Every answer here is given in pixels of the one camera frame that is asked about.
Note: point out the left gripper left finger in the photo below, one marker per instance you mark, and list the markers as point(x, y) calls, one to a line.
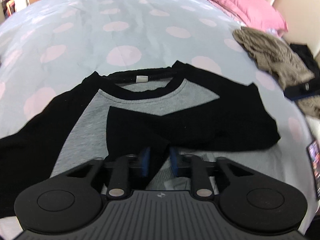
point(123, 173)

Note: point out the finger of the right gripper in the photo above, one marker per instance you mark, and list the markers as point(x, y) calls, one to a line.
point(302, 91)

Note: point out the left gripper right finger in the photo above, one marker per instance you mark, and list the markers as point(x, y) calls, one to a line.
point(197, 170)

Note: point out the grey and black raglan shirt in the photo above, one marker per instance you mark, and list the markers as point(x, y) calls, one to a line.
point(109, 116)

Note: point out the white garment at bed edge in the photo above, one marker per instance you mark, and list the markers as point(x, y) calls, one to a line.
point(314, 125)

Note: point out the tan striped garment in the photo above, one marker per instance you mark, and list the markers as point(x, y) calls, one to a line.
point(275, 57)

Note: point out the black garment by headboard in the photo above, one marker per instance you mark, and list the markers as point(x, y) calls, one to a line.
point(306, 56)

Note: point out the smartphone with lit screen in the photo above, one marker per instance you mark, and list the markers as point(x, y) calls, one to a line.
point(313, 152)

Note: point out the cream padded headboard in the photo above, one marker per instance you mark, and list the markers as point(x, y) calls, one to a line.
point(302, 17)

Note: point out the pink pillow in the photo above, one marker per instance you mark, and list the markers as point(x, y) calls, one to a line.
point(257, 14)

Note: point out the grey pink-dotted bed sheet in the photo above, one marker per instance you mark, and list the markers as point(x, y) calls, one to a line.
point(51, 47)

